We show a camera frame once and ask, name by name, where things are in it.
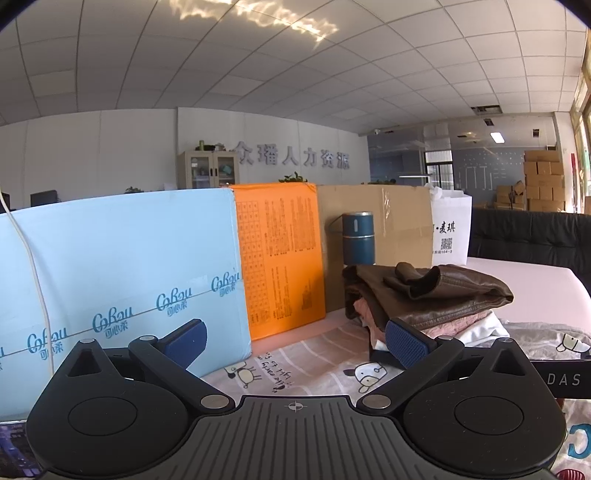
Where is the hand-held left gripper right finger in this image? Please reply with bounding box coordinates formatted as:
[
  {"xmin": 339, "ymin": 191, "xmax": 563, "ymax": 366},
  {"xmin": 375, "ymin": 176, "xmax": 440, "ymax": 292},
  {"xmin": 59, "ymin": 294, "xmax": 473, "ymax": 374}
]
[{"xmin": 358, "ymin": 318, "xmax": 546, "ymax": 415}]

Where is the dark electronic device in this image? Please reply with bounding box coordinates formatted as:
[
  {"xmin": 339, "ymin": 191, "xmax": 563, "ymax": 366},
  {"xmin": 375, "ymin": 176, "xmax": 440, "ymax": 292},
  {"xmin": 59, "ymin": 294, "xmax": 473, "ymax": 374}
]
[{"xmin": 0, "ymin": 422, "xmax": 34, "ymax": 480}]

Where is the cartoon printed bedsheet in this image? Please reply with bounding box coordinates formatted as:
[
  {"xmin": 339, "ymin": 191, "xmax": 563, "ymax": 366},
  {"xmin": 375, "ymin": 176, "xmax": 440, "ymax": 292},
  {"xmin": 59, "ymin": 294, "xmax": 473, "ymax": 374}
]
[{"xmin": 203, "ymin": 318, "xmax": 591, "ymax": 480}]

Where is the teal thermos bottle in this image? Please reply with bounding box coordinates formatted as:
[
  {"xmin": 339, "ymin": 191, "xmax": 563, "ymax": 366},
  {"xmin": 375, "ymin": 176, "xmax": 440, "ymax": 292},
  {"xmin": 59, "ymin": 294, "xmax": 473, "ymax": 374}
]
[{"xmin": 329, "ymin": 211, "xmax": 378, "ymax": 267}]

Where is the orange cardboard box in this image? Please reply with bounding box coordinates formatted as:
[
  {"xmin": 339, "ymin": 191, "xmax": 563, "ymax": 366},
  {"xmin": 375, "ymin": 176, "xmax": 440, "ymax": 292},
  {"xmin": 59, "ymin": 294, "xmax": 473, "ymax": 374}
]
[{"xmin": 230, "ymin": 182, "xmax": 327, "ymax": 341}]

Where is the brown leather jacket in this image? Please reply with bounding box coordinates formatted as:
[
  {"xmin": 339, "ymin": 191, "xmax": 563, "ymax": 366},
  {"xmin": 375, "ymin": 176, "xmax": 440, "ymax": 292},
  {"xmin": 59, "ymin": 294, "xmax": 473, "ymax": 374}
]
[{"xmin": 342, "ymin": 262, "xmax": 515, "ymax": 344}]

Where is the beige glass-door cabinet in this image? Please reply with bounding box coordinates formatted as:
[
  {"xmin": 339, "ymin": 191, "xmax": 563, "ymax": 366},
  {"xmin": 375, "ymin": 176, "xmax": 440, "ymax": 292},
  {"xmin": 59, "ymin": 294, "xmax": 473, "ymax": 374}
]
[{"xmin": 179, "ymin": 150, "xmax": 241, "ymax": 190}]

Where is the grey wall lettering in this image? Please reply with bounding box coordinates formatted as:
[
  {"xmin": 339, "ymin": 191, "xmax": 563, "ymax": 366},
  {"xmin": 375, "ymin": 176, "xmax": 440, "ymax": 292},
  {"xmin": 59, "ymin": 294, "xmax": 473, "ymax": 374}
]
[{"xmin": 235, "ymin": 141, "xmax": 352, "ymax": 171}]

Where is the white paper bag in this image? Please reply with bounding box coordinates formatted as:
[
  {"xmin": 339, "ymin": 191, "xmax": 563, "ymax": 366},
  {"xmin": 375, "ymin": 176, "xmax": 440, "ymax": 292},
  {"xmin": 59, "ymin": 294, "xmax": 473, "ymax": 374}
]
[{"xmin": 424, "ymin": 182, "xmax": 472, "ymax": 267}]

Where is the large light blue cardboard box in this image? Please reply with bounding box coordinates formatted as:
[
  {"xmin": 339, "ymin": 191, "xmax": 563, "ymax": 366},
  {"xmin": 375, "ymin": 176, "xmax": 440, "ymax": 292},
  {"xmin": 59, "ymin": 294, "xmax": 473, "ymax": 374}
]
[{"xmin": 0, "ymin": 188, "xmax": 254, "ymax": 423}]

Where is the grey printed garment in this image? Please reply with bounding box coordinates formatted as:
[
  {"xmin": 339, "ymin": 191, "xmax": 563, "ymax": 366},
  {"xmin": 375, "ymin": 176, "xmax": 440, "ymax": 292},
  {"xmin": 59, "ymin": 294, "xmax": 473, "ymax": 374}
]
[{"xmin": 503, "ymin": 320, "xmax": 591, "ymax": 361}]

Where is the white cable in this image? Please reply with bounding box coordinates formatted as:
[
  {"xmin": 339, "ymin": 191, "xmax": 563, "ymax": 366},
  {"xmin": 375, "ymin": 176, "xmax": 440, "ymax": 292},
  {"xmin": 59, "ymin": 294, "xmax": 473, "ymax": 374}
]
[{"xmin": 0, "ymin": 187, "xmax": 55, "ymax": 376}]

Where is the black sofa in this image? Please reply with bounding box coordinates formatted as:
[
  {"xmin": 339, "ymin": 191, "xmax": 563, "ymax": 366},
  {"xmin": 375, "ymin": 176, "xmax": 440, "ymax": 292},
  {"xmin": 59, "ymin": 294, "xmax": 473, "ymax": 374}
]
[{"xmin": 466, "ymin": 208, "xmax": 591, "ymax": 288}]

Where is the pink garment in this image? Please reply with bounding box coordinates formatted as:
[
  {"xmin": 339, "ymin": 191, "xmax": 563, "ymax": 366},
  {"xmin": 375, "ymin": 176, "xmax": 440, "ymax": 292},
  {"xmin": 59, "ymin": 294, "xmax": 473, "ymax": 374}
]
[{"xmin": 346, "ymin": 298, "xmax": 493, "ymax": 343}]

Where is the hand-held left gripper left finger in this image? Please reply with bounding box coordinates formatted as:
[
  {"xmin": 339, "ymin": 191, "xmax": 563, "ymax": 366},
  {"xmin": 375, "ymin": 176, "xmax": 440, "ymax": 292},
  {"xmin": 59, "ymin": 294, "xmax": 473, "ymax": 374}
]
[{"xmin": 51, "ymin": 318, "xmax": 236, "ymax": 415}]

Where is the brown cardboard sheet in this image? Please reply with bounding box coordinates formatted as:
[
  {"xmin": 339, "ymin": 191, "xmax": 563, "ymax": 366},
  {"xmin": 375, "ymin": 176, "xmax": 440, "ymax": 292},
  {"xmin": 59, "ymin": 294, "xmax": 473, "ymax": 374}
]
[{"xmin": 316, "ymin": 184, "xmax": 437, "ymax": 313}]

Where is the stack of cardboard boxes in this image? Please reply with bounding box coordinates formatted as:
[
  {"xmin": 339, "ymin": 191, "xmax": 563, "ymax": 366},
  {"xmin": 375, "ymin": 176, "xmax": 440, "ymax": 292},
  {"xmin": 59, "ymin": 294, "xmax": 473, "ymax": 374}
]
[{"xmin": 480, "ymin": 148, "xmax": 567, "ymax": 212}]

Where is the white garment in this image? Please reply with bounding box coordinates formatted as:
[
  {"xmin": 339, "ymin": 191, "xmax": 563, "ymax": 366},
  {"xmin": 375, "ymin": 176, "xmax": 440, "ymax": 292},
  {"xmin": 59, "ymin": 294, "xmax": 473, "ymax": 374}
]
[{"xmin": 455, "ymin": 314, "xmax": 511, "ymax": 348}]

